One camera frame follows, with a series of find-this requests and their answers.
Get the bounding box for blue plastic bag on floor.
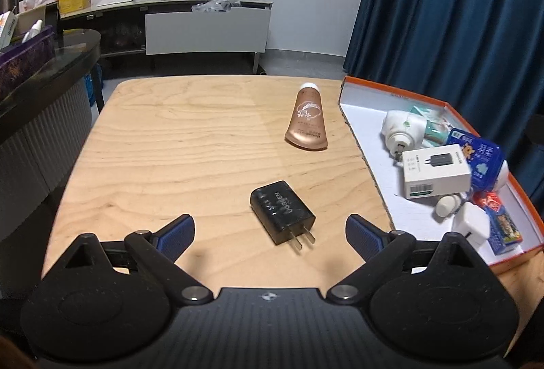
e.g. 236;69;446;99
85;64;104;112

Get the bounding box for white cube charger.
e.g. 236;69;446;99
452;201;491;250

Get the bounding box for orange white cardboard tray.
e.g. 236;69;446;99
339;77;543;273

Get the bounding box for dark blue curtain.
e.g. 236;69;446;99
344;0;543;209

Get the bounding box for white charger retail box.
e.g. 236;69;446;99
402;144;471;200

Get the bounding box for purple storage basket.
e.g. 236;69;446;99
1;5;54;100

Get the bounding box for blue floss pick box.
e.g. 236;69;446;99
446;128;509;191

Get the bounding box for clear plastic bags on cabinet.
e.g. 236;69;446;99
191;0;242;13

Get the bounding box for black wall charger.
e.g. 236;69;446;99
249;180;315;250

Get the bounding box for white plug-in mosquito repeller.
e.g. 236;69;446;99
381;110;427;161

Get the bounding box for rose gold cream tube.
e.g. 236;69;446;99
285;82;328;151

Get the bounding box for red blue playing card box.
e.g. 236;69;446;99
472;191;523;255

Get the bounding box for teal bandage box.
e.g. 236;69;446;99
410;106;453;146

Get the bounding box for white tv cabinet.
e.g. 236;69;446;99
54;0;273;74

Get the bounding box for yellow cardboard box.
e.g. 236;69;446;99
57;0;91;16

